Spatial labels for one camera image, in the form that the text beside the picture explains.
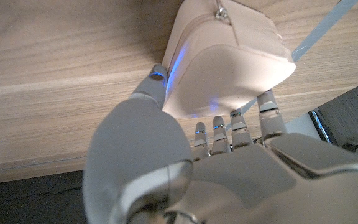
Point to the grey tape rectangle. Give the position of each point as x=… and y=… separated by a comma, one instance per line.
x=325, y=26

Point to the pink zippered jewelry box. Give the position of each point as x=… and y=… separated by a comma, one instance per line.
x=228, y=68

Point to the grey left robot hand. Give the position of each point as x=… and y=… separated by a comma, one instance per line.
x=244, y=186

